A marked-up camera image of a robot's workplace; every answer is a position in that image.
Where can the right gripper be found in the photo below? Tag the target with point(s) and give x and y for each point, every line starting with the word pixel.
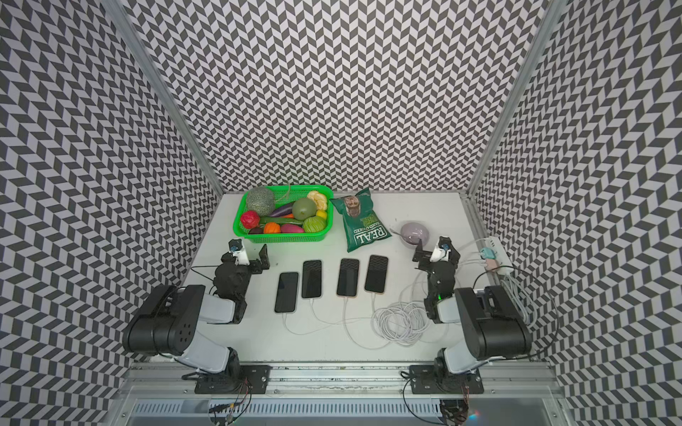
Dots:
pixel 424 258

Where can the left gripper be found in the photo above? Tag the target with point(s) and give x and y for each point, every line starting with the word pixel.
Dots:
pixel 257 268

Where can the phone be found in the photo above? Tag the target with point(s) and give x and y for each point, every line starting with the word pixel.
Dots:
pixel 375 280
pixel 312 281
pixel 347 284
pixel 287 293

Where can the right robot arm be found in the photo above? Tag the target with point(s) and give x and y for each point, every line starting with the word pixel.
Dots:
pixel 493 328

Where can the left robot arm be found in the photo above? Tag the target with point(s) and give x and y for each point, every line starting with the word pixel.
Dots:
pixel 166 324

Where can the purple bowl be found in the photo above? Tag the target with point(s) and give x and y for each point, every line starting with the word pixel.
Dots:
pixel 413 233

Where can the orange pumpkin toy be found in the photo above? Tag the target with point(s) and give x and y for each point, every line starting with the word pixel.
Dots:
pixel 272 228

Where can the green cucumber toy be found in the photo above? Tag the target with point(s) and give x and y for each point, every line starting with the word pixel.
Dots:
pixel 280 221

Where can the red fruit toy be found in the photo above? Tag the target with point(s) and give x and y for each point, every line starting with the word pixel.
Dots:
pixel 250 220

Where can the magenta vegetable toy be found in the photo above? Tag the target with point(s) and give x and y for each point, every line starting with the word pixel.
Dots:
pixel 291 229

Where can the purple eggplant toy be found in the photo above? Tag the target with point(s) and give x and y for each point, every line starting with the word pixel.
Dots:
pixel 283 210

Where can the green chips bag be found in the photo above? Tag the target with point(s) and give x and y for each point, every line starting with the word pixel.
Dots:
pixel 361 223

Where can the green apple toy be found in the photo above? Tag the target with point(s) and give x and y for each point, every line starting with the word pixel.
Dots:
pixel 304 208

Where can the white power strip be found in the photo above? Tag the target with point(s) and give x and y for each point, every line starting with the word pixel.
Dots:
pixel 501 256

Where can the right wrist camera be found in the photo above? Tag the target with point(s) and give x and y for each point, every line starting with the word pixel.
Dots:
pixel 442 251

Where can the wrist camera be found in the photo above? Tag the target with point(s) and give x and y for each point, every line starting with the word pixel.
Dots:
pixel 442 251
pixel 238 252

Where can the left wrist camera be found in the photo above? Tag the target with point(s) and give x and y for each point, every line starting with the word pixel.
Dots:
pixel 238 252

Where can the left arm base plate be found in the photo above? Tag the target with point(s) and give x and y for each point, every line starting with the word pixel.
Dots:
pixel 253 379

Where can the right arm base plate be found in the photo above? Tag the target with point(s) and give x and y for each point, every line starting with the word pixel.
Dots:
pixel 427 379

